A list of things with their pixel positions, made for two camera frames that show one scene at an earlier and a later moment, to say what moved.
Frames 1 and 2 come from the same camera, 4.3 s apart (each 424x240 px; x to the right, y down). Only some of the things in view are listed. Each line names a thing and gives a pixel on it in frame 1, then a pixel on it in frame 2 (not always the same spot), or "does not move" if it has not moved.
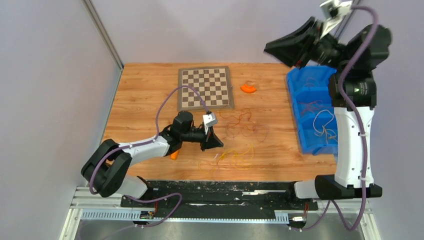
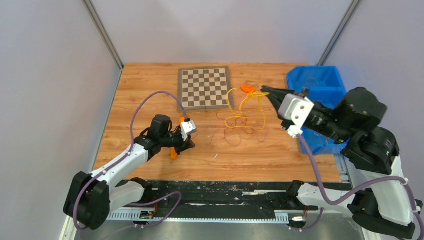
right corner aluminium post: [347, 22] does not move
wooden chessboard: [213, 84] does not move
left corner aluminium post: [96, 20] does not move
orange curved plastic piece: [248, 89] does not move
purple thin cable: [255, 133] -> [240, 136]
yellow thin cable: [233, 159] -> [243, 116]
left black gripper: [210, 140] -> [187, 144]
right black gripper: [296, 48] -> [275, 94]
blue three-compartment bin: [316, 120] does not move
